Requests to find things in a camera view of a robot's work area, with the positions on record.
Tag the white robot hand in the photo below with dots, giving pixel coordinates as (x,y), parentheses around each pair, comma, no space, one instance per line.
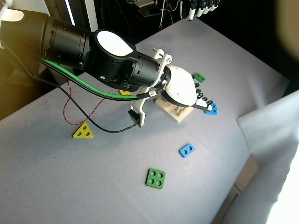
(182,88)
(199,10)

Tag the green two-hole rectangle block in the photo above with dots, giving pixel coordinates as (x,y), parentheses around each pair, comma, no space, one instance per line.
(200,77)

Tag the wooden peg board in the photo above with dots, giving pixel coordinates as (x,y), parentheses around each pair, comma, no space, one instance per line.
(177,116)

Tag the blue four-hole square block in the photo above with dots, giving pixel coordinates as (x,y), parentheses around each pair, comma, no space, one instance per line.
(213,111)

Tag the yellow two-hole rectangle block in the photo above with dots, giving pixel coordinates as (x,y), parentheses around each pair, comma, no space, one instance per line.
(125,92)

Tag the blue two-hole rectangle block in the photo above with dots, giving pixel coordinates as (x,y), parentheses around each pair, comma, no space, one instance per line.
(187,149)

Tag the green four-hole square block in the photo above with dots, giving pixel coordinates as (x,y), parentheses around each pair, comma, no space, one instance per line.
(155,177)

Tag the yellow three-hole triangle block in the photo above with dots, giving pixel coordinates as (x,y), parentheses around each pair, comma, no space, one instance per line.
(84,131)

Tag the grey device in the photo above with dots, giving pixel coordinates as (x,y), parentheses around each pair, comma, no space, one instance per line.
(147,10)

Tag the white sheet backdrop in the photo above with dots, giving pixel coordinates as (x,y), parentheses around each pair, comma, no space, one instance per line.
(275,140)

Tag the grey table cloth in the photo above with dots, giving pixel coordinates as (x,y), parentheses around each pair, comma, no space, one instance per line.
(116,175)

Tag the black panel with white strip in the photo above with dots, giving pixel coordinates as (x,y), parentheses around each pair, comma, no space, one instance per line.
(58,11)

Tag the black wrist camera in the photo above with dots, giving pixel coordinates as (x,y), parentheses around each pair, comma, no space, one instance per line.
(133,116)

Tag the white vertical post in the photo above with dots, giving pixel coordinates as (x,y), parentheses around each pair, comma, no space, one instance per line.
(90,14)

